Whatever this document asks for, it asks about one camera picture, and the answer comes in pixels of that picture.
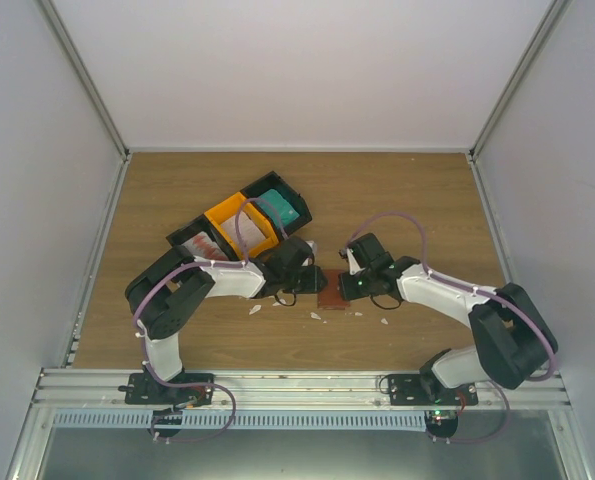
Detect brown leather card holder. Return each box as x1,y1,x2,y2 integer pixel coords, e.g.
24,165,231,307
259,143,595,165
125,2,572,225
317,269,351,310

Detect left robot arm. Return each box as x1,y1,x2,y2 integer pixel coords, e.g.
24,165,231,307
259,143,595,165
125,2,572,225
125,236,327,404

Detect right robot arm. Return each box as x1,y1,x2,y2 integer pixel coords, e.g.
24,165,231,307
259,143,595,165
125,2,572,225
339,233,558,405

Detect orange bin white cards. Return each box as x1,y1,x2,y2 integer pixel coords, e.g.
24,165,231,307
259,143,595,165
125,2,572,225
205,192,279,259

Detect teal card stack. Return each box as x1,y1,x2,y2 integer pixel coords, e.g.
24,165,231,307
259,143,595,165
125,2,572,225
255,189,299,229

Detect black bin teal cards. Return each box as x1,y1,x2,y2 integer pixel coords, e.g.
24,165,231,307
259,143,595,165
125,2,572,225
241,171,312,240

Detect black bin red cards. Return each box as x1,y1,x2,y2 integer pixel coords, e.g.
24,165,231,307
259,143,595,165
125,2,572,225
166,214,238,261

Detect red white card stack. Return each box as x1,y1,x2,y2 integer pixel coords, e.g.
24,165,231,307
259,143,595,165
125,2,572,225
183,231,229,261

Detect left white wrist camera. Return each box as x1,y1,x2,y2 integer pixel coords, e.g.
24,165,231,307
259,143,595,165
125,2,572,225
306,240,317,265

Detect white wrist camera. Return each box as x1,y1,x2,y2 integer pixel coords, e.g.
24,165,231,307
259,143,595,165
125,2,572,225
306,240,317,265
340,248,363,275

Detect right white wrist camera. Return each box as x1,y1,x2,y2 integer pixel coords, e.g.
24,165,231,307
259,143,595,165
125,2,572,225
340,248,363,275

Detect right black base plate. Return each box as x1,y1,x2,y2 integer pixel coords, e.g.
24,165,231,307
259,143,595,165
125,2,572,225
376,373,479,407

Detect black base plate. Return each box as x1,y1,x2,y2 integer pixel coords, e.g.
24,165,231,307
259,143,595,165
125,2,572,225
376,373,479,407
118,370,215,406

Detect grey slotted cable duct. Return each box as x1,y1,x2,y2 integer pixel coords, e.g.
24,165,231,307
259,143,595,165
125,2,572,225
53,409,426,432

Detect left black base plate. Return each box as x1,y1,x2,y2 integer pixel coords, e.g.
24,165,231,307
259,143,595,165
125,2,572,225
118,370,215,406

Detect aluminium front rail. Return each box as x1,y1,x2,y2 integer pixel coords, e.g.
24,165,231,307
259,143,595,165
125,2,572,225
32,369,571,411

